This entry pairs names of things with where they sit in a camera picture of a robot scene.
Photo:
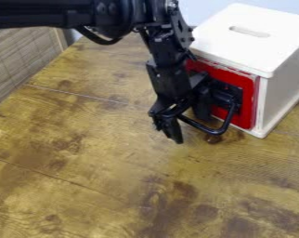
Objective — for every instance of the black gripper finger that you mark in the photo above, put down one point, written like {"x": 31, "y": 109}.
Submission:
{"x": 203, "y": 103}
{"x": 167, "y": 123}

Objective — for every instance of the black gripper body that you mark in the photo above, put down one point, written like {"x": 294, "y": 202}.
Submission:
{"x": 175, "y": 87}

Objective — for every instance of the black metal drawer handle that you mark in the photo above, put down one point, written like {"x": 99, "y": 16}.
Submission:
{"x": 215, "y": 117}

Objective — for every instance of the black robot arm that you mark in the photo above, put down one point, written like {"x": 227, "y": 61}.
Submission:
{"x": 105, "y": 21}

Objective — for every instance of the white wooden box cabinet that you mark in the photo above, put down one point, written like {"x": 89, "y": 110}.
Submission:
{"x": 247, "y": 46}

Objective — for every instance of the red drawer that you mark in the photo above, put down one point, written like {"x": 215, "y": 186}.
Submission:
{"x": 228, "y": 83}

